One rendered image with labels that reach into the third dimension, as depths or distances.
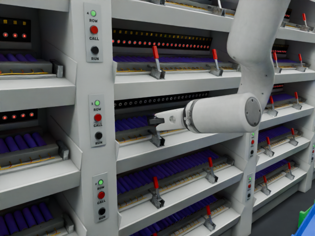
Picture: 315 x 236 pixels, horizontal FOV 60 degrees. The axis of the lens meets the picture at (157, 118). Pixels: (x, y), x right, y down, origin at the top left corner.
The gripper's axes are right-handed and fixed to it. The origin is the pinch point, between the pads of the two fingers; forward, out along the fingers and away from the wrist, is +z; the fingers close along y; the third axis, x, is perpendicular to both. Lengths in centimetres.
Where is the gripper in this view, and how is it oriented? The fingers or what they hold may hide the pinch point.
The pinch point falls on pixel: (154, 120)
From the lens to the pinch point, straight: 79.9
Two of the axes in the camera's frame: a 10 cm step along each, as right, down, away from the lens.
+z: -6.4, 0.6, 7.6
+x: -1.3, -9.9, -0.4
